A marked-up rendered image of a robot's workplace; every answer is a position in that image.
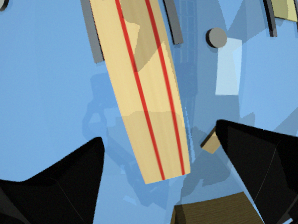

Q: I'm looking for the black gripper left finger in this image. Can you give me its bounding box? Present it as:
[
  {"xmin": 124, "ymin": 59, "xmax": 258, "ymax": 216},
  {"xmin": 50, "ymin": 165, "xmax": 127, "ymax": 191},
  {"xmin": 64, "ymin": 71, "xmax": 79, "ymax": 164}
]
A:
[{"xmin": 0, "ymin": 137, "xmax": 105, "ymax": 224}]

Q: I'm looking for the tan strip with red stripes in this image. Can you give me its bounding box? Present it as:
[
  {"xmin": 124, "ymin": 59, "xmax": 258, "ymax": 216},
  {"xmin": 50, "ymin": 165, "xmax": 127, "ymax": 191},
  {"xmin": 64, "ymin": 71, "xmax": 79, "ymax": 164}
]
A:
[{"xmin": 90, "ymin": 0, "xmax": 190, "ymax": 184}]

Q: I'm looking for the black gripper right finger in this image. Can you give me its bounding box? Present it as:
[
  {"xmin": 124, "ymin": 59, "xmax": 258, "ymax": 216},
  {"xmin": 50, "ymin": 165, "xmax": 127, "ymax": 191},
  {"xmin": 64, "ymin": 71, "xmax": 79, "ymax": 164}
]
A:
[{"xmin": 216, "ymin": 119, "xmax": 298, "ymax": 224}]

